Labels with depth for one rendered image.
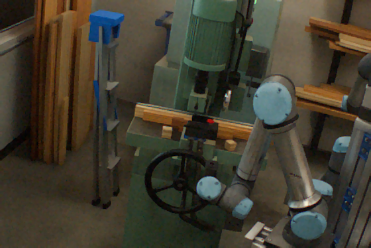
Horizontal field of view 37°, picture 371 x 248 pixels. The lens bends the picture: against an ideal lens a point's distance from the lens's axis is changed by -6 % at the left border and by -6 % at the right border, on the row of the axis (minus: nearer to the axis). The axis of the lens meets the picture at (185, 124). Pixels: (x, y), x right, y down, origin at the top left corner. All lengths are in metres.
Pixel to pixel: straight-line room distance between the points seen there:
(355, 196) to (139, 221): 1.02
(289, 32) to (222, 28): 2.39
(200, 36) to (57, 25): 1.50
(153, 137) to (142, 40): 2.59
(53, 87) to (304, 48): 2.07
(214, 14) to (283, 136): 0.75
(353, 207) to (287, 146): 0.49
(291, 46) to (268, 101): 3.05
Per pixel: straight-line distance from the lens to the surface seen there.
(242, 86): 2.69
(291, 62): 4.80
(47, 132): 3.90
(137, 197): 2.60
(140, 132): 2.48
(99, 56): 3.25
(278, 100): 1.72
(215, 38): 2.38
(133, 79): 5.10
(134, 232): 2.70
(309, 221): 1.87
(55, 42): 3.71
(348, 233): 2.23
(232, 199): 1.92
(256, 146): 1.96
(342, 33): 4.26
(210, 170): 2.11
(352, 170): 2.18
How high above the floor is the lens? 1.93
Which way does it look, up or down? 23 degrees down
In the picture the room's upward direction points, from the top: 10 degrees clockwise
